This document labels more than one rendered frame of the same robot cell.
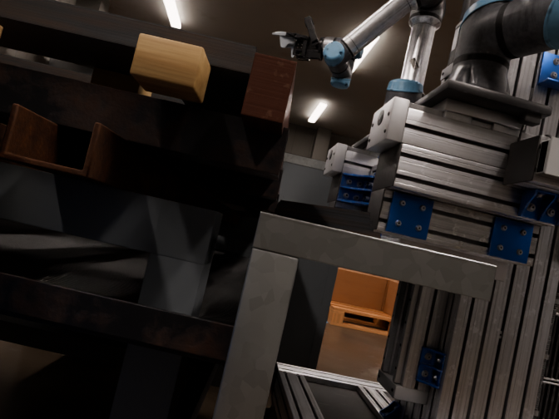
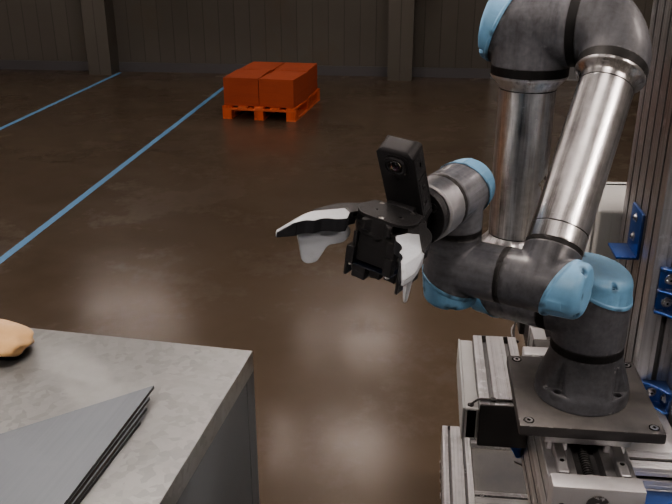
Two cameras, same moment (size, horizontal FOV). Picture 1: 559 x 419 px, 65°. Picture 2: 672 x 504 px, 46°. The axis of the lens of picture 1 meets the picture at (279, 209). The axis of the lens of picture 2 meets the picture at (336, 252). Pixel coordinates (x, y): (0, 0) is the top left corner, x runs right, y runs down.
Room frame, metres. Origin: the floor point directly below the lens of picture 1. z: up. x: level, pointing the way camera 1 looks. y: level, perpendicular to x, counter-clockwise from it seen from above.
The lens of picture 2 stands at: (1.63, 0.88, 1.76)
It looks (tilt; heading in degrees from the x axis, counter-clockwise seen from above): 22 degrees down; 282
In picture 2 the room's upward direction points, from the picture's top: straight up
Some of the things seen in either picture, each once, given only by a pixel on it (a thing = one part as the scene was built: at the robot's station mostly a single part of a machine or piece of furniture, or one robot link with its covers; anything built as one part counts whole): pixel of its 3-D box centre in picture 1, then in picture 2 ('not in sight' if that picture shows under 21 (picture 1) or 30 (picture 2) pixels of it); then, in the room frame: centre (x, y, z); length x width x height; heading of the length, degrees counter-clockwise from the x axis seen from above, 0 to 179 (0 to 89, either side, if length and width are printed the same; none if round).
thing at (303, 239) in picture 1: (309, 243); not in sight; (1.01, -0.09, 0.67); 1.30 x 0.20 x 0.03; 0
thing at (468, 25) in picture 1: (489, 35); not in sight; (0.95, -0.37, 1.20); 0.13 x 0.12 x 0.14; 31
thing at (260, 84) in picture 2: not in sight; (273, 89); (3.91, -7.05, 0.20); 1.15 x 0.85 x 0.40; 96
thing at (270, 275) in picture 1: (256, 317); not in sight; (1.01, -0.01, 0.48); 1.30 x 0.04 x 0.35; 0
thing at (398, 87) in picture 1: (403, 100); (588, 300); (1.46, -0.32, 1.20); 0.13 x 0.12 x 0.14; 159
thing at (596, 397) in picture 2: not in sight; (584, 365); (1.45, -0.32, 1.09); 0.15 x 0.15 x 0.10
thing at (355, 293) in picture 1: (383, 303); not in sight; (4.60, -1.26, 0.24); 1.35 x 0.93 x 0.49; 101
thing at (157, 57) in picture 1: (172, 70); not in sight; (0.41, 0.13, 0.79); 0.06 x 0.05 x 0.04; 90
